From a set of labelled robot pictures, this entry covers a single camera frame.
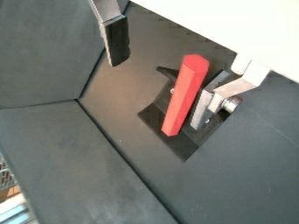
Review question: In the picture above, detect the red hexagonal peg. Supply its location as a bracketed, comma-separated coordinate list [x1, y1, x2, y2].
[161, 54, 209, 137]

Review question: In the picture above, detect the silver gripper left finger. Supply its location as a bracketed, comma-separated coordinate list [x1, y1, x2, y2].
[88, 0, 130, 67]

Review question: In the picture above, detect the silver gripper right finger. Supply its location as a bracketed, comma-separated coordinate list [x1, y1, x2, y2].
[190, 53, 270, 130]

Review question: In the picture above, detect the black curved holder stand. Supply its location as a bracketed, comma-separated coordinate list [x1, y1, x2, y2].
[137, 66, 241, 161]

